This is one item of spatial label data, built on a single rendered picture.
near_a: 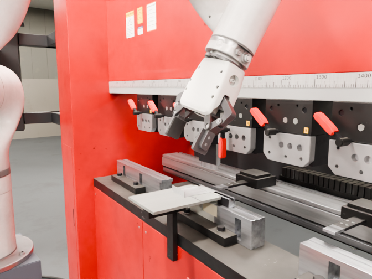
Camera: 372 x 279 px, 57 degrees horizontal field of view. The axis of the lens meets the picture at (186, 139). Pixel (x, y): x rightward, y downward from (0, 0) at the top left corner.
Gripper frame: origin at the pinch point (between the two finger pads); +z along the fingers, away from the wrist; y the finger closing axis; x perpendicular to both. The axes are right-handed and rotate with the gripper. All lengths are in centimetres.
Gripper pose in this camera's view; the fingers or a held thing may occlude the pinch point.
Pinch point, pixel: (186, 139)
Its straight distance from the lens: 61.3
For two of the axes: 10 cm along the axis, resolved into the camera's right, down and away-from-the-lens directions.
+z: -4.5, 8.9, 0.2
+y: -5.3, -2.8, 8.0
